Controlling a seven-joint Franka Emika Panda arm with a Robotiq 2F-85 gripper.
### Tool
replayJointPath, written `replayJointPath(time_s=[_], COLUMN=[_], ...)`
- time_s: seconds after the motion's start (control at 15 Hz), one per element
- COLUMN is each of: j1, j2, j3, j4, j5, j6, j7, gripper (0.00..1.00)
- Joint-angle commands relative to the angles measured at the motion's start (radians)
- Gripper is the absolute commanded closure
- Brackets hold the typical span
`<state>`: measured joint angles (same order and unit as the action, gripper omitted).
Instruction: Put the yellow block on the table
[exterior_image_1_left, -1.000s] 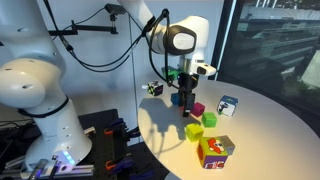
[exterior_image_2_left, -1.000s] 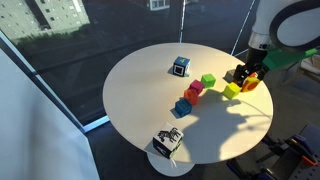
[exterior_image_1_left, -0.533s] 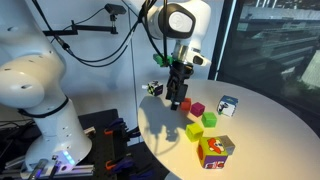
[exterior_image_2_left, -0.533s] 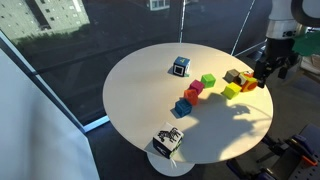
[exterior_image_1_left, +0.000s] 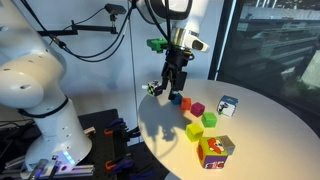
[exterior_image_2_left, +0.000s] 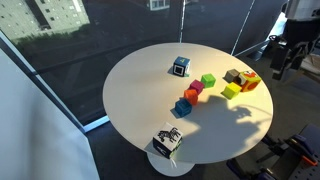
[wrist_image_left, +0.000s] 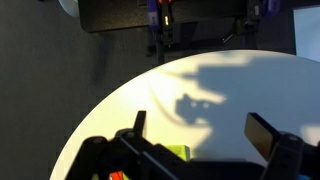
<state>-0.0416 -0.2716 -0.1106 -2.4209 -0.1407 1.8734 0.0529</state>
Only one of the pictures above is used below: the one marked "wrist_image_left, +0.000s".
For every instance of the blue clamp with orange tip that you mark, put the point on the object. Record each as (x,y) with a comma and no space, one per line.
(161,23)

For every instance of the white round object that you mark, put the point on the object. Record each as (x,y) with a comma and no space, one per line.
(70,6)

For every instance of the yellow block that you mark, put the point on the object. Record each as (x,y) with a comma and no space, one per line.
(178,152)

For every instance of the orange shape sorter cube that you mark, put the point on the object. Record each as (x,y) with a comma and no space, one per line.
(116,175)

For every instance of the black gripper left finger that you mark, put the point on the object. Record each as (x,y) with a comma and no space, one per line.
(140,123)

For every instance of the white partition panel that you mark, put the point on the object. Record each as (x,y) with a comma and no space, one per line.
(308,33)

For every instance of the blue black clamp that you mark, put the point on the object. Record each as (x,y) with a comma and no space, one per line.
(253,18)

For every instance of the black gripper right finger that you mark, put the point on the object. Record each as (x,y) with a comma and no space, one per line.
(263,136)

